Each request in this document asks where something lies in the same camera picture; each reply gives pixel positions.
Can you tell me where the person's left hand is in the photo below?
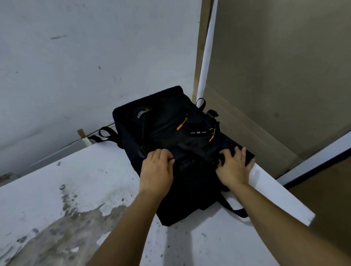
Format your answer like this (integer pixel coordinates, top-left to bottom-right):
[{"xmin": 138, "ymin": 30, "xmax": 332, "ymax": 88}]
[{"xmin": 138, "ymin": 148, "xmax": 176, "ymax": 202}]

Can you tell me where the person's right hand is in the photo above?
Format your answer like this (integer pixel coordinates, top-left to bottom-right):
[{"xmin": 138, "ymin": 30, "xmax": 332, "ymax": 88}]
[{"xmin": 216, "ymin": 147, "xmax": 256, "ymax": 191}]

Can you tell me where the black backpack with orange zippers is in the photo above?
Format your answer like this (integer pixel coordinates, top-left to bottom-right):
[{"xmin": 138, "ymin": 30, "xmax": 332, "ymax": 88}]
[{"xmin": 87, "ymin": 85, "xmax": 256, "ymax": 227}]

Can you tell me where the person's left forearm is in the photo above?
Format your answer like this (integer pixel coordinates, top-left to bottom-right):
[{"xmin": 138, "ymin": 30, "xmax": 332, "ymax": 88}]
[{"xmin": 87, "ymin": 190, "xmax": 165, "ymax": 266}]

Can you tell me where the person's right forearm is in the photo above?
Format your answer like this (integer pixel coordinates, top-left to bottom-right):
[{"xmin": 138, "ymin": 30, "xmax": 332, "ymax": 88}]
[{"xmin": 229, "ymin": 182, "xmax": 351, "ymax": 266}]

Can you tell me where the stained white table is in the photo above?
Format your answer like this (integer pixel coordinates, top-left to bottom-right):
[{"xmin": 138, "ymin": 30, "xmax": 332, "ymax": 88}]
[{"xmin": 0, "ymin": 138, "xmax": 316, "ymax": 266}]

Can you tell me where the beige tape piece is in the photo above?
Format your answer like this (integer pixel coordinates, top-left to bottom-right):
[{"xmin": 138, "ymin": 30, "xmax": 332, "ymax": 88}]
[{"xmin": 77, "ymin": 129, "xmax": 93, "ymax": 147}]

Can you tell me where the printed brown cardboard sheet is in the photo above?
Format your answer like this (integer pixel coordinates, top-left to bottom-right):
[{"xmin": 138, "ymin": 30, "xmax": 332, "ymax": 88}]
[{"xmin": 288, "ymin": 156, "xmax": 351, "ymax": 257}]

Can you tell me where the plain brown cardboard sheet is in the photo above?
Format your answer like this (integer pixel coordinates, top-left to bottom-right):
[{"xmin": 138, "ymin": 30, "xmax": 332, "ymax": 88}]
[{"xmin": 203, "ymin": 0, "xmax": 351, "ymax": 179}]

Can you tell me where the narrow brown cardboard strip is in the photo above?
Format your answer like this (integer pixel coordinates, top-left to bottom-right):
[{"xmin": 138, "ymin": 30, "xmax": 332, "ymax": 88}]
[{"xmin": 192, "ymin": 0, "xmax": 212, "ymax": 103}]

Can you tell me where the white metal window frame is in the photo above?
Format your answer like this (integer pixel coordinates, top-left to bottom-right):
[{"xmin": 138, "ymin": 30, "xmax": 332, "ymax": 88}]
[{"xmin": 196, "ymin": 0, "xmax": 351, "ymax": 190}]

